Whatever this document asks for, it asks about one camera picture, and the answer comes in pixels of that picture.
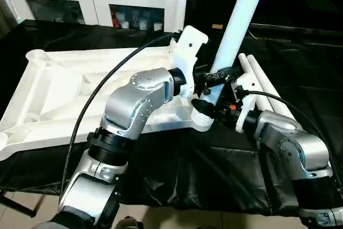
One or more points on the white plastic table top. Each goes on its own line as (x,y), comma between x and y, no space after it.
(53,89)

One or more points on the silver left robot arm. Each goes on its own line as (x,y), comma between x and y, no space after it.
(134,105)

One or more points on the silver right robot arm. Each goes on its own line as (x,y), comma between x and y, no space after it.
(289,148)

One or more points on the small tan tag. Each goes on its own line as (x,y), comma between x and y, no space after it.
(217,26)

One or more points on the black work mat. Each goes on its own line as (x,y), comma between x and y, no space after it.
(214,175)

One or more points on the red bottle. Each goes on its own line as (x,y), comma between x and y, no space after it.
(114,20)

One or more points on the dark left robot foot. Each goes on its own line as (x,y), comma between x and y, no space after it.
(127,223)

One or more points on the black tripod stand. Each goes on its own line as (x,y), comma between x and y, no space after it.
(16,205)

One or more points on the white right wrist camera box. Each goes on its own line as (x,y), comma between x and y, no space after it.
(244,100)

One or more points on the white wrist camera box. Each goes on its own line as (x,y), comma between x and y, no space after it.
(188,52)
(244,100)

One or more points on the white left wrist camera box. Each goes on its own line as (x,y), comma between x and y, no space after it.
(188,52)

